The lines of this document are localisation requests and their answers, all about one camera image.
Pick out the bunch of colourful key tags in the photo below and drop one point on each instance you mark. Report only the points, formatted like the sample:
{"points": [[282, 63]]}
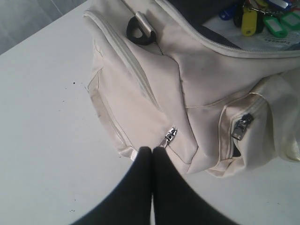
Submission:
{"points": [[278, 17]]}

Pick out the cream duffel bag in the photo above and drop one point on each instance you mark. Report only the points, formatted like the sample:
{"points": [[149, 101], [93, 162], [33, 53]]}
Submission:
{"points": [[160, 77]]}

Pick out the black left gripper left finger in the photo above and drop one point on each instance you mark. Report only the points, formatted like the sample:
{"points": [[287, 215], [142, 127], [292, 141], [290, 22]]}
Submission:
{"points": [[130, 201]]}

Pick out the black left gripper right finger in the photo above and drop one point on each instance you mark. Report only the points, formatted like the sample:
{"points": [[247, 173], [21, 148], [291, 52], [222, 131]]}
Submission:
{"points": [[175, 202]]}

